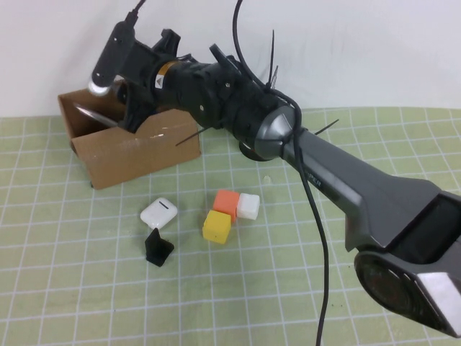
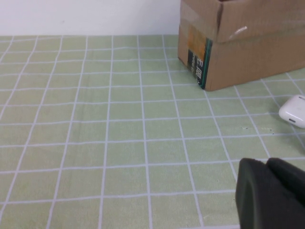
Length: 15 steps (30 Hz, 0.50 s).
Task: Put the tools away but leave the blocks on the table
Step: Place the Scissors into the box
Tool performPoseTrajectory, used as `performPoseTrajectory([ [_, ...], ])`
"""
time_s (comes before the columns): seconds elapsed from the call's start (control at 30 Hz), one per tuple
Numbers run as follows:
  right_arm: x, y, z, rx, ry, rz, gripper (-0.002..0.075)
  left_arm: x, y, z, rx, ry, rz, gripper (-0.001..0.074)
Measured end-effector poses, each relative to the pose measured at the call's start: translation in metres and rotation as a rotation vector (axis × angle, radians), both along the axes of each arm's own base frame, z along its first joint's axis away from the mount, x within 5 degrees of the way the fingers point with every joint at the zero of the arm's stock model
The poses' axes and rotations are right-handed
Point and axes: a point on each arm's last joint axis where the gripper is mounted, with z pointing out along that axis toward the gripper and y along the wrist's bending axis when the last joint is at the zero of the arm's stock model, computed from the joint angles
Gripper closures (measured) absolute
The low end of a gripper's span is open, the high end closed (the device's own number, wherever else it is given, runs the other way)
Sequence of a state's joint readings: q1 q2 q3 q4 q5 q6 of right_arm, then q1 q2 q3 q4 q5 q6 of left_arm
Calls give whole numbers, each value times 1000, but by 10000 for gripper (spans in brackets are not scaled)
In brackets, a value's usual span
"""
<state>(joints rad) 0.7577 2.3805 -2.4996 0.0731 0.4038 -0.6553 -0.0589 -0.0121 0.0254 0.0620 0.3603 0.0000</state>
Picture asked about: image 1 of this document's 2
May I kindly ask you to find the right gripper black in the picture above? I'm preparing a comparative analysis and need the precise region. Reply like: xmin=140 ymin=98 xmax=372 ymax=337
xmin=117 ymin=29 xmax=180 ymax=134

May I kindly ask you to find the brown cardboard box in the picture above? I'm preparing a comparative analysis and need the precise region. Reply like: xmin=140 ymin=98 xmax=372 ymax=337
xmin=57 ymin=86 xmax=202 ymax=190

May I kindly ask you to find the white earbuds case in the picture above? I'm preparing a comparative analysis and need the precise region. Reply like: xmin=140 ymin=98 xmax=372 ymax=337
xmin=140 ymin=196 xmax=178 ymax=230

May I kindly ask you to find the black mesh pen holder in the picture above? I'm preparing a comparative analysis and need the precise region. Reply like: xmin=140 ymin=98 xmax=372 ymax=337
xmin=238 ymin=141 xmax=269 ymax=162

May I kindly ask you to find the orange block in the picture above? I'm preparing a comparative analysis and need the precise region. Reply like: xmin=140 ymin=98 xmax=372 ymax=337
xmin=212 ymin=190 xmax=241 ymax=224

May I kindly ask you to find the yellow block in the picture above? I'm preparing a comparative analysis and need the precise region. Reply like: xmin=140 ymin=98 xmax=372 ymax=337
xmin=202 ymin=210 xmax=231 ymax=244

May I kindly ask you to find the white block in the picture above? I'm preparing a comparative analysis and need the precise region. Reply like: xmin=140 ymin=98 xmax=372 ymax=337
xmin=236 ymin=193 xmax=261 ymax=221

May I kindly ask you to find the green checked tablecloth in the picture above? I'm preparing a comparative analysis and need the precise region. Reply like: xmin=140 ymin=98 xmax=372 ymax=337
xmin=0 ymin=106 xmax=461 ymax=346

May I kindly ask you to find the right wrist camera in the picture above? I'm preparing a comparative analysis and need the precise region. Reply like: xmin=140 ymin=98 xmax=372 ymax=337
xmin=87 ymin=19 xmax=137 ymax=97

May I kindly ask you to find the black plastic bracket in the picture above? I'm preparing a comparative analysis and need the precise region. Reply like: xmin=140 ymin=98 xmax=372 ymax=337
xmin=144 ymin=226 xmax=175 ymax=268

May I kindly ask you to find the right arm long black cable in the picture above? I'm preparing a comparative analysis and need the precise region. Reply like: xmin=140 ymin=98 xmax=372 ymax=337
xmin=124 ymin=0 xmax=331 ymax=346

